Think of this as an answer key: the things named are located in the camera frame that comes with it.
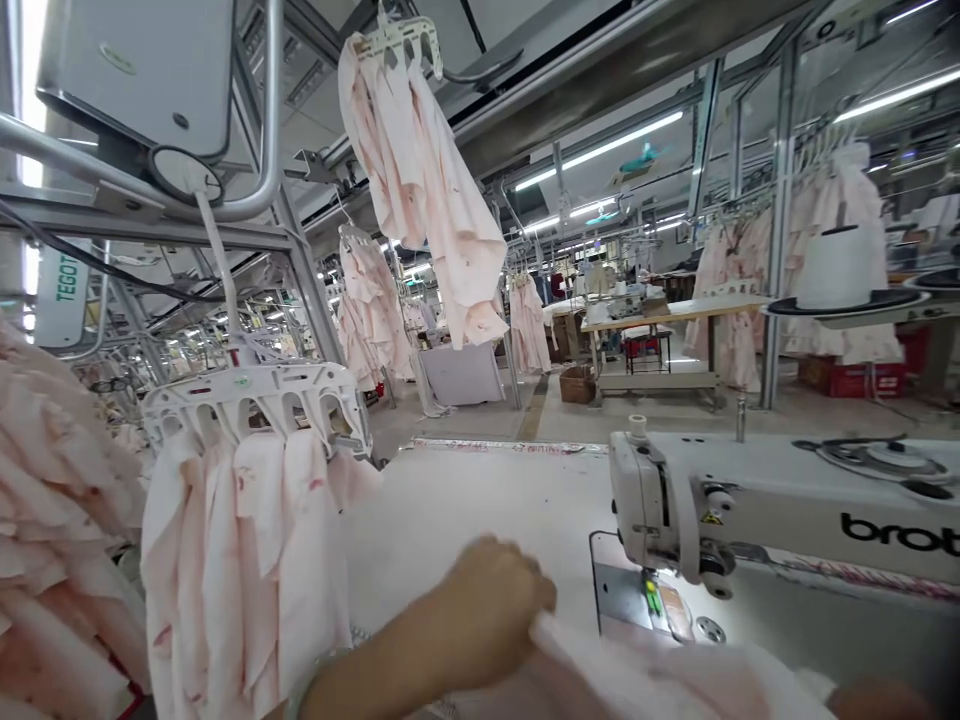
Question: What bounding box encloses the row of pink hanging garments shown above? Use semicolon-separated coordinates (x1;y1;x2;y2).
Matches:
509;273;553;375
333;224;418;391
683;142;905;391

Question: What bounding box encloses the pink fabric piece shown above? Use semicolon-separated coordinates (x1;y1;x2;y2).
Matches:
419;613;841;720

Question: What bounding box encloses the grey control box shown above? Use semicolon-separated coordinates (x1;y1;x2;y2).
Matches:
35;0;234;163

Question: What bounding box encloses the person's left hand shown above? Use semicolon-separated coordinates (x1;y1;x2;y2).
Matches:
388;533;560;695

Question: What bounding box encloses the metal needle plate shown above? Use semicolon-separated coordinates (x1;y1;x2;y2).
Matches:
588;530;729;646

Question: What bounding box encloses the bundle of pink garment pieces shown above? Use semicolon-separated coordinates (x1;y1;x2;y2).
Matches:
140;431;384;720

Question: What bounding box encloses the white multi-clip hanger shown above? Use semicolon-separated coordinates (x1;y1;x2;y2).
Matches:
352;0;445;80
140;187;374;463

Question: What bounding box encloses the white curved machine cover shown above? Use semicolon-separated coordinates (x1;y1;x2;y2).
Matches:
33;238;95;350

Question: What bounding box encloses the beige work table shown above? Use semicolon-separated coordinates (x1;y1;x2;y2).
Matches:
581;281;774;410

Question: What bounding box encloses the white thread cone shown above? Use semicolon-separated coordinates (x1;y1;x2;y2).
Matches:
794;224;890;310

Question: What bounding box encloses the person's right hand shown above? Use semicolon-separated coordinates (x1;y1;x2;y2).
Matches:
828;678;946;720

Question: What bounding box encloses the pink hanging garment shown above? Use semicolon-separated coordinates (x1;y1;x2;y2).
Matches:
337;33;511;352

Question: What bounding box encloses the white cloth covered stand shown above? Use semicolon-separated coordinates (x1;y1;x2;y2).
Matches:
418;344;508;406

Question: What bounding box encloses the cardboard box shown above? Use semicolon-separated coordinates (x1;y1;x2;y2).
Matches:
558;365;599;405

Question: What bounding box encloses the red plastic crate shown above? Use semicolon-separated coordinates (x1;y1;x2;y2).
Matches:
798;356;909;397

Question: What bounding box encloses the white sewing machine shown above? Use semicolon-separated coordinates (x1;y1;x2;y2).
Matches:
607;412;960;601

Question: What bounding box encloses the pile of pink ruffled fabric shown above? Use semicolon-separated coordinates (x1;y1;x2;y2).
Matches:
0;314;148;720

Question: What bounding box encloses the grey overhead conveyor rail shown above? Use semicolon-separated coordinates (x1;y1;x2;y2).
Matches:
442;0;841;163

